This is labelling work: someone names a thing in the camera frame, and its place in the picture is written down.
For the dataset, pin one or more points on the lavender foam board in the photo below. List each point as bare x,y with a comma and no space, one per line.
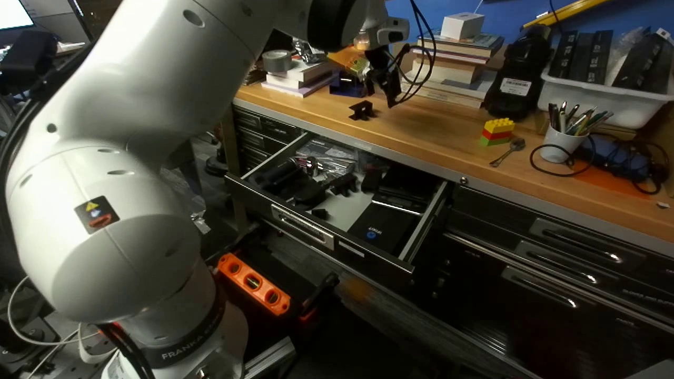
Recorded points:
302,90

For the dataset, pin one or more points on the clear plastic bags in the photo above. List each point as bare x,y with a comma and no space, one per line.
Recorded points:
328,155

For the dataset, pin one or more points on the black marker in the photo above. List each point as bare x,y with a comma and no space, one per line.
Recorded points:
555,117

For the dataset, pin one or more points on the yellow level bar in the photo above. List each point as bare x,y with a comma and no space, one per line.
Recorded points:
560,12

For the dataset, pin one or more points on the colourful Lego brick stack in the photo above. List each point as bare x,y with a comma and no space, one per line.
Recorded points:
498,132

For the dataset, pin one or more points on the orange spirit level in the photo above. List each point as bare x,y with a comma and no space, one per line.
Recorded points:
233,270

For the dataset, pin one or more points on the black slotted tray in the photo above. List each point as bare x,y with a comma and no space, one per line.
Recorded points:
645,64
580,56

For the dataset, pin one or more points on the silver pen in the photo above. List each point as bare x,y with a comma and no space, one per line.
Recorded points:
570,120

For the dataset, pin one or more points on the lit computer monitor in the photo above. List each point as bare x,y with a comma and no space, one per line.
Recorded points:
12,14

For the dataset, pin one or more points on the metal spoon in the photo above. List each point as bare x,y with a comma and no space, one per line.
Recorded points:
519,143

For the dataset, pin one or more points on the black office chair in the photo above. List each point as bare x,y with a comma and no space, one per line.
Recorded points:
24,64

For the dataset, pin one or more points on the silver foil bags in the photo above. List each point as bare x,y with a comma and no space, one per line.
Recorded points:
306,51

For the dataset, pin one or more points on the black round foam pad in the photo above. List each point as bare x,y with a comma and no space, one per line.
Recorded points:
312,195

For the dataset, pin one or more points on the black cooling fan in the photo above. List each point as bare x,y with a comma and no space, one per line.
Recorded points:
280,175

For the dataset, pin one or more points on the black two-prong clip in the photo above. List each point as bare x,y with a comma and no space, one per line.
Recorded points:
318,213

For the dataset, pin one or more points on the green pen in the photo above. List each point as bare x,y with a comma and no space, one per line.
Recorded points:
591,120

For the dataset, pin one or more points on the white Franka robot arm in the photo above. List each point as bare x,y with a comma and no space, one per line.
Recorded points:
174,70

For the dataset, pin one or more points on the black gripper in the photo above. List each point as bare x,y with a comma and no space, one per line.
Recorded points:
382,62

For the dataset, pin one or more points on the small white box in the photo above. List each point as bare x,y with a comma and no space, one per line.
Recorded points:
462,25

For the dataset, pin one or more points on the stack of hardcover books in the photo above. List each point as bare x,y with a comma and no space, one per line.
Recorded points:
456,67

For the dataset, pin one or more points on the white plastic bin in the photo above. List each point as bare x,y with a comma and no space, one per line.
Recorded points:
602,105

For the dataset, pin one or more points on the silver metal pot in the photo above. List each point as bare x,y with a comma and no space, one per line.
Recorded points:
274,62

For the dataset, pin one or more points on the white cup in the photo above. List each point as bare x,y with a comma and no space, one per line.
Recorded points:
559,148

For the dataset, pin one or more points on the small black printed part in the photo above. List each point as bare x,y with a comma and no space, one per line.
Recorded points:
370,180
343,183

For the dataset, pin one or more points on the black iFixit pouch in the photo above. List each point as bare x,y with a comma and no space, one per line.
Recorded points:
385,228

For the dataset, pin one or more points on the black drawer cabinet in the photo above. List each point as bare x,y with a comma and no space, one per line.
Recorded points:
560,280

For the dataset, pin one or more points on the black box device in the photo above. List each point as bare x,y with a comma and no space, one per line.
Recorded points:
506,105

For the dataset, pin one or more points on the white book stack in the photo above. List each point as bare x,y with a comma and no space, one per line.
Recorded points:
308,75

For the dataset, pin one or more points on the black metal drawer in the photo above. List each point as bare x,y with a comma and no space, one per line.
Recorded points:
343,213

